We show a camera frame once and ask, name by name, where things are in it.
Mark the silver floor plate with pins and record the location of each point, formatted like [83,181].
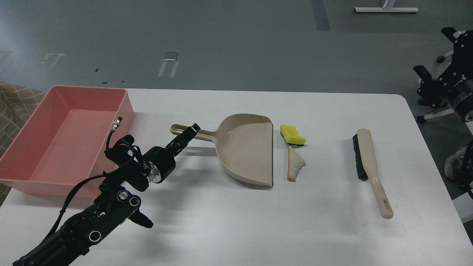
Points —
[170,56]

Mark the yellow green sponge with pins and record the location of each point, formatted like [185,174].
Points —
[291,135]

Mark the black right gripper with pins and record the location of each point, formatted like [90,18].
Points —
[454,86]

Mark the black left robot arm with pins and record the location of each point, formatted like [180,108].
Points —
[115,204]

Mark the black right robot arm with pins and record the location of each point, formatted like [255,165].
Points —
[453,165]

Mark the pink plastic bin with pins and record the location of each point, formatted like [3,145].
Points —
[63,142]

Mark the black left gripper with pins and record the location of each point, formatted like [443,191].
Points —
[162,159]

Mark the white desk leg base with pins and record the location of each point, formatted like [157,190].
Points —
[386,10]

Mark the white office chair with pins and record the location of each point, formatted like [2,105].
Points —
[436,112]

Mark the beige hand brush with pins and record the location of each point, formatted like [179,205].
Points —
[367,170]

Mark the beige plastic dustpan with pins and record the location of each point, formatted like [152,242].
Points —
[244,146]

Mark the white bread slice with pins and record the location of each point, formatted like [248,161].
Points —
[295,164]

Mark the white table corner right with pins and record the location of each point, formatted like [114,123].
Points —
[464,203]

